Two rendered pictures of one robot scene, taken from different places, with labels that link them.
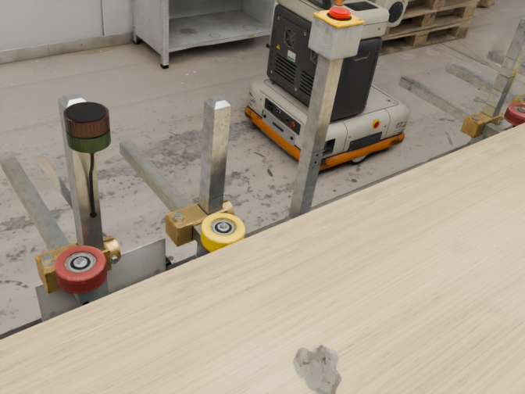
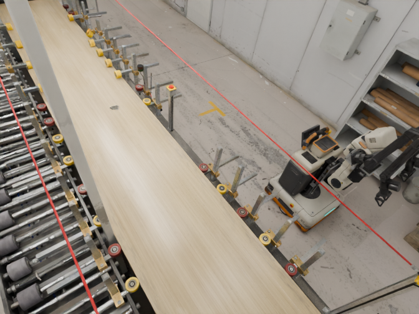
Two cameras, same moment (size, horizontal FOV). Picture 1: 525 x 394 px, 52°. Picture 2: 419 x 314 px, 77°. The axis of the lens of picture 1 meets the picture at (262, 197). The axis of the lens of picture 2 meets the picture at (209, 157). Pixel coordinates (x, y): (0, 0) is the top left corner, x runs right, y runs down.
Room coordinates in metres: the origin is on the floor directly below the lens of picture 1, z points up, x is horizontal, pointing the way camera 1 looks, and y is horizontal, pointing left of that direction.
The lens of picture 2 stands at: (1.36, -2.06, 2.63)
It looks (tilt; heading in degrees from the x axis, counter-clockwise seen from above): 49 degrees down; 87
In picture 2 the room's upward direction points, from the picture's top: 10 degrees clockwise
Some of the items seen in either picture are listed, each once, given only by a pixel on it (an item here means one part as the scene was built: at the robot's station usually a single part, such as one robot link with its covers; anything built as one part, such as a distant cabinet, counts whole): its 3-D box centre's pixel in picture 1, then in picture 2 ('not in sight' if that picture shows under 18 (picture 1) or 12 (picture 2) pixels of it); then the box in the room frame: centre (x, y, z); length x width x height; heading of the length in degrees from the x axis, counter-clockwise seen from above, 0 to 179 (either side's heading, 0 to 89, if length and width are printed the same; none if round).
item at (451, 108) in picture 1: (454, 109); (220, 164); (1.54, -0.56, 0.80); 0.43 x 0.03 x 0.04; 41
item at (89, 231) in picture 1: (87, 222); (146, 85); (0.67, 0.29, 0.93); 0.04 x 0.04 x 0.48; 41
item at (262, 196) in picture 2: not in sight; (254, 210); (1.83, -1.02, 0.88); 0.04 x 0.04 x 0.48; 41
